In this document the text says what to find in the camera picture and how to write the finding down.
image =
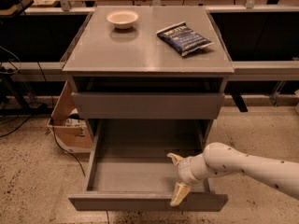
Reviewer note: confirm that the blue chip bag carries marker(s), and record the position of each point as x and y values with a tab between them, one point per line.
183	39

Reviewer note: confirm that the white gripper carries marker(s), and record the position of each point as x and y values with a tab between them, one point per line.
186	170

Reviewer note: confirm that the grey drawer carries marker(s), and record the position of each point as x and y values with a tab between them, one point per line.
129	169
97	105

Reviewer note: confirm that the white ceramic bowl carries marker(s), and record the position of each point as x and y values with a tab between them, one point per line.
122	19

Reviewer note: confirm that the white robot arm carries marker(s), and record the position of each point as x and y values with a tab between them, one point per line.
218	159

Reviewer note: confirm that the grey drawer cabinet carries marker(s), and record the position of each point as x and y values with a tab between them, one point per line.
136	60

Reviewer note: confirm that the grey top drawer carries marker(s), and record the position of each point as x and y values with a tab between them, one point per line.
97	105

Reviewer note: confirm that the cardboard box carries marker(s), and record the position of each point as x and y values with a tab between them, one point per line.
71	134

